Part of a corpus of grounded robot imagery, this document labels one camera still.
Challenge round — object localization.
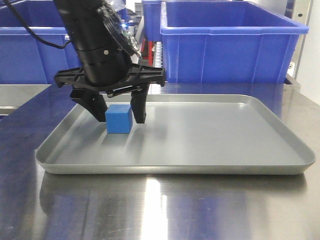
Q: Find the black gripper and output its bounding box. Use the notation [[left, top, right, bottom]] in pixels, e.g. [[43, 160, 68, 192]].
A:
[[54, 46, 166, 124]]

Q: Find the blue foam cube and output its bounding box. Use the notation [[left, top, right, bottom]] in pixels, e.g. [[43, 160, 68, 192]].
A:
[[105, 104, 133, 134]]

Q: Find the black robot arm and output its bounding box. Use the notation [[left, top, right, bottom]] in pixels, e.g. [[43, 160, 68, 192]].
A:
[[54, 0, 166, 124]]

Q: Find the white roller conveyor track right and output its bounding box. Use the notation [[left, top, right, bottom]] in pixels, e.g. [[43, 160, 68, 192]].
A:
[[153, 41, 163, 68]]

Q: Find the grey metal tray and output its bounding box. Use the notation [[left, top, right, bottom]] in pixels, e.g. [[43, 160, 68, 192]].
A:
[[35, 94, 315, 175]]

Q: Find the clear plastic bag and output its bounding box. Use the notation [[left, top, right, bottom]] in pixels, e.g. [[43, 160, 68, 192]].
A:
[[107, 0, 126, 12]]

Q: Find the blue plastic bin front left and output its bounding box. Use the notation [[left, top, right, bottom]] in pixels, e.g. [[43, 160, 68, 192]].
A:
[[0, 0, 81, 85]]

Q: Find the blue plastic bin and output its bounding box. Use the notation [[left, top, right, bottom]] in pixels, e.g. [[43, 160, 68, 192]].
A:
[[0, 0, 81, 85], [160, 1, 309, 84]]

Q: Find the blue plastic bin front right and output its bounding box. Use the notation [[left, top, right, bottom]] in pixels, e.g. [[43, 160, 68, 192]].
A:
[[160, 1, 309, 84]]

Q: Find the red metal frame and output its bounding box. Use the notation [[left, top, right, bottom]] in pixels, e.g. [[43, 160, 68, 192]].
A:
[[141, 40, 154, 66]]

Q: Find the black cable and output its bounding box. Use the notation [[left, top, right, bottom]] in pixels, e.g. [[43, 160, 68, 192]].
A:
[[2, 0, 73, 50]]

